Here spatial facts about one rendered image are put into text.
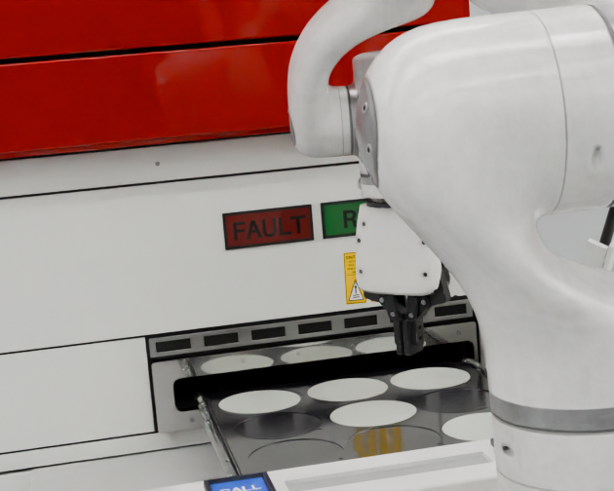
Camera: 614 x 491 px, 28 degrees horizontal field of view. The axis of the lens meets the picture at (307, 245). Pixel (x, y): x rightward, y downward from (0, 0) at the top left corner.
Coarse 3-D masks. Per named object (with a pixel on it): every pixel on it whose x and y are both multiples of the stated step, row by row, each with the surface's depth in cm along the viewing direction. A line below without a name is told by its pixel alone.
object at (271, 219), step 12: (228, 216) 158; (240, 216) 158; (252, 216) 158; (264, 216) 159; (276, 216) 159; (288, 216) 159; (300, 216) 160; (228, 228) 158; (240, 228) 158; (252, 228) 159; (264, 228) 159; (276, 228) 159; (288, 228) 160; (300, 228) 160; (228, 240) 158; (240, 240) 158; (252, 240) 159; (264, 240) 159; (276, 240) 159
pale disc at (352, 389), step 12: (324, 384) 156; (336, 384) 156; (348, 384) 156; (360, 384) 155; (372, 384) 155; (384, 384) 154; (312, 396) 152; (324, 396) 151; (336, 396) 151; (348, 396) 150; (360, 396) 150; (372, 396) 150
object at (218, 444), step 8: (200, 400) 152; (200, 408) 150; (208, 408) 149; (208, 416) 146; (208, 424) 143; (208, 432) 141; (216, 440) 136; (216, 448) 134; (224, 448) 133; (224, 456) 131; (224, 464) 129; (232, 464) 128; (224, 472) 127; (232, 472) 125
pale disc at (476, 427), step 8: (464, 416) 138; (472, 416) 138; (480, 416) 138; (488, 416) 138; (448, 424) 136; (456, 424) 136; (464, 424) 136; (472, 424) 136; (480, 424) 135; (488, 424) 135; (448, 432) 134; (456, 432) 133; (464, 432) 133; (472, 432) 133; (480, 432) 133; (488, 432) 132
